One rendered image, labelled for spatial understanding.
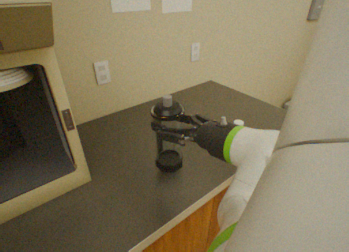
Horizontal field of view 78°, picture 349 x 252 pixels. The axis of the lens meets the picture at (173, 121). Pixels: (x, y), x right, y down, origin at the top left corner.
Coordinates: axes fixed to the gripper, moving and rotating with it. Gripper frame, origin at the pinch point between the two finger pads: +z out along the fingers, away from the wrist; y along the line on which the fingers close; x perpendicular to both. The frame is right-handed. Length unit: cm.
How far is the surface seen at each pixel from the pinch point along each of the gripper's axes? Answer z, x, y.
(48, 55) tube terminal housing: 7.6, -25.6, 26.3
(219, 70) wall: 57, 4, -92
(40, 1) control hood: -6.4, -34.5, 26.8
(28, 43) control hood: 2.9, -28.5, 29.8
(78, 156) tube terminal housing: 15.2, 5.6, 26.6
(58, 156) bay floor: 26.5, 7.8, 30.9
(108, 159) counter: 24.7, 16.0, 15.3
